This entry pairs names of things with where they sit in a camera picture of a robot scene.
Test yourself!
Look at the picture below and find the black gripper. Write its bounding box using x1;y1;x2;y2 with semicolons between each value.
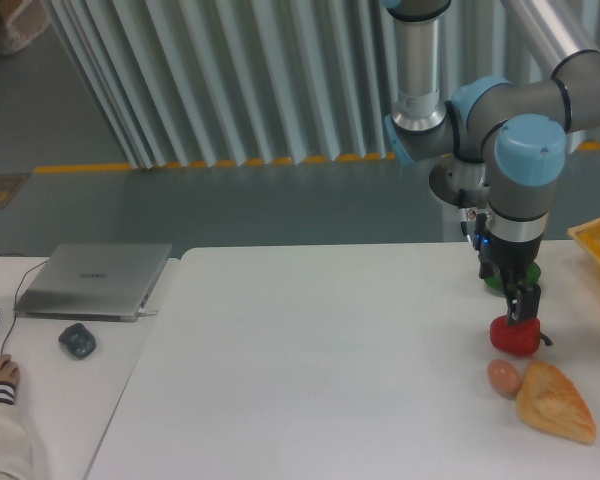
477;234;542;325

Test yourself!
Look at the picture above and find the cream striped sleeve forearm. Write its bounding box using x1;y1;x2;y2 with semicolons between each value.
0;382;36;479

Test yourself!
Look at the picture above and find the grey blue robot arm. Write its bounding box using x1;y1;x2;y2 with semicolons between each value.
385;1;600;325

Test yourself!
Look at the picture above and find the green bell pepper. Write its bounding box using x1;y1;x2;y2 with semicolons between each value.
484;262;541;291

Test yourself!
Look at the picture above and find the red bell pepper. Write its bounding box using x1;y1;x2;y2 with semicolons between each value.
489;316;553;356

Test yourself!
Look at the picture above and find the person's hand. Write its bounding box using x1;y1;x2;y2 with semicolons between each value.
0;354;21;394

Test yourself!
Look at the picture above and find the brown egg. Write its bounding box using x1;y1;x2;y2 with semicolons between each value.
487;359;521;395

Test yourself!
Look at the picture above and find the toasted bread piece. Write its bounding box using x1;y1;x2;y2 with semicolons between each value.
515;361;597;445

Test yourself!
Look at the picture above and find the corrugated metal partition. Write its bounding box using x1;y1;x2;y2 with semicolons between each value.
42;0;549;170

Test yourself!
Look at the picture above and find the dark grey computer mouse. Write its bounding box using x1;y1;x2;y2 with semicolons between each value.
58;323;97;360

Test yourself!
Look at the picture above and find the silver closed laptop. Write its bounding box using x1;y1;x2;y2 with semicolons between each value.
14;243;172;322

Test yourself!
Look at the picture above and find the black cable on desk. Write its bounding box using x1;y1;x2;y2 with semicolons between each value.
0;252;51;357

